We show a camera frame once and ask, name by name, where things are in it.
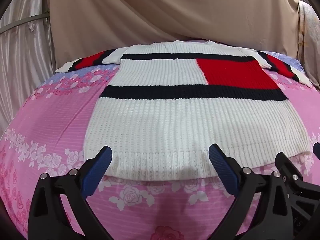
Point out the white red navy knitted sweater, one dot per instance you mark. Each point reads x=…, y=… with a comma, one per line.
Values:
x=160, y=120

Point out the white striped curtain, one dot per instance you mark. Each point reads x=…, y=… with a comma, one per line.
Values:
x=22, y=67

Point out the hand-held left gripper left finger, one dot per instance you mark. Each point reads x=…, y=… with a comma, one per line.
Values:
x=96, y=172

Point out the beige curtain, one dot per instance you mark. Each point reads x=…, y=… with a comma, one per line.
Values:
x=175, y=10

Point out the pale floral cloth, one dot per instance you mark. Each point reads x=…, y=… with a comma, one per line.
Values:
x=308, y=30

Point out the grey metal bar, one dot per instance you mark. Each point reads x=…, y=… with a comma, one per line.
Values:
x=25, y=21

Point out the pink floral bed sheet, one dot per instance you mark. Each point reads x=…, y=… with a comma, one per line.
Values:
x=50, y=120

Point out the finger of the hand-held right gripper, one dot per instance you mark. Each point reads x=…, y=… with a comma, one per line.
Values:
x=317, y=151
x=287, y=166

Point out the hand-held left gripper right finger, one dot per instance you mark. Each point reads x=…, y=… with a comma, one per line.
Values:
x=223, y=170

